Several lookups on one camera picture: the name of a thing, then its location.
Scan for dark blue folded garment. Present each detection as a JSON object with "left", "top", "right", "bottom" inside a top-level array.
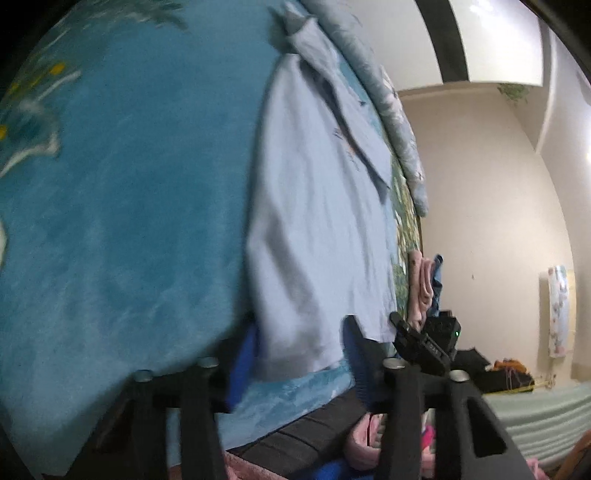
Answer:
[{"left": 428, "top": 254, "right": 444, "bottom": 317}]

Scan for hanging floral towel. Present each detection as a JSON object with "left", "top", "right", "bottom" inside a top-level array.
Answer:
[{"left": 548, "top": 265, "right": 570, "bottom": 358}]

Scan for blue floral plush blanket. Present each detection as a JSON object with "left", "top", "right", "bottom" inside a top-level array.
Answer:
[{"left": 0, "top": 0, "right": 424, "bottom": 476}]

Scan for pink folded fleece garment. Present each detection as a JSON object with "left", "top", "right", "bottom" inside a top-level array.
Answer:
[{"left": 407, "top": 250, "right": 435, "bottom": 331}]

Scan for grey-blue floral quilt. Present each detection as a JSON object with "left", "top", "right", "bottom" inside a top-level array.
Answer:
[{"left": 304, "top": 0, "right": 429, "bottom": 217}]

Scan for pink slipper on floor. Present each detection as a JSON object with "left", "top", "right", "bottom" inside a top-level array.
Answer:
[{"left": 345, "top": 413, "right": 435, "bottom": 479}]

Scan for green plant on wardrobe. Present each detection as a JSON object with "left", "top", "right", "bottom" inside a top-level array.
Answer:
[{"left": 497, "top": 83, "right": 531, "bottom": 105}]

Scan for light blue printed t-shirt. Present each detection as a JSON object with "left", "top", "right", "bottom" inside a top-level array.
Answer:
[{"left": 246, "top": 3, "right": 396, "bottom": 381}]

